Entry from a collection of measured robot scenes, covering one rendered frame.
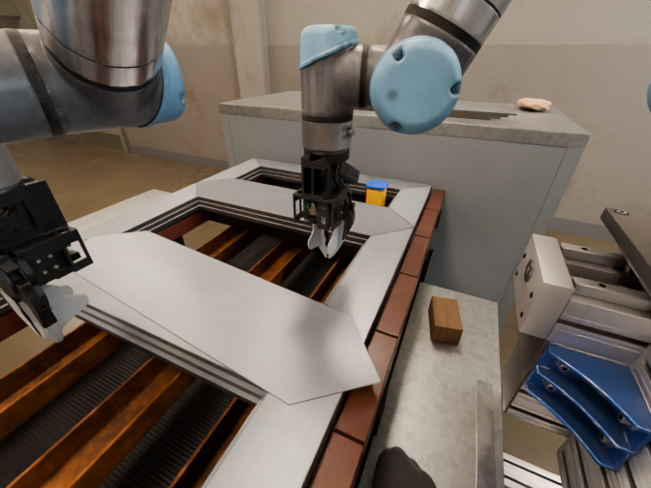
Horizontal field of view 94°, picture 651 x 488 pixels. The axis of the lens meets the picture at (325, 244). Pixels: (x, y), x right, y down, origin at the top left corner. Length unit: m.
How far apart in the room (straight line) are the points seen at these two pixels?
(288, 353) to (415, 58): 0.40
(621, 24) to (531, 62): 0.46
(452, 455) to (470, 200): 0.80
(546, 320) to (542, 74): 2.44
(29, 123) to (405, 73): 0.29
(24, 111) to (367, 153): 1.00
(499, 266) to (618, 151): 1.88
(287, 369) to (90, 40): 0.40
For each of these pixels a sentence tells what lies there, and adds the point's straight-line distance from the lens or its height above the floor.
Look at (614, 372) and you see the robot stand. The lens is 0.54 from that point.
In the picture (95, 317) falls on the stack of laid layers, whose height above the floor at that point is 0.83.
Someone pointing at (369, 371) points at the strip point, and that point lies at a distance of 0.47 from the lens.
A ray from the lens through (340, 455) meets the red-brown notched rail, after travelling 0.44.
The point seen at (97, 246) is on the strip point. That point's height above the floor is 0.85.
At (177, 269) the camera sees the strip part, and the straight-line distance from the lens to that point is 0.69.
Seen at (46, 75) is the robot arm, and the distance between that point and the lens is 0.32.
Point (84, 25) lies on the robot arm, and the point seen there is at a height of 1.24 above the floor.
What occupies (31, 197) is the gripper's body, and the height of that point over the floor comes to 1.09.
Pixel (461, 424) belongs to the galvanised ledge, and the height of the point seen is 0.68.
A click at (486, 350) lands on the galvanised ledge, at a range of 0.79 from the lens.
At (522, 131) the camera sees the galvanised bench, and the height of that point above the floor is 1.04.
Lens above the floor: 1.23
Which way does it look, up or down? 32 degrees down
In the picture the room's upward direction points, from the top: 1 degrees clockwise
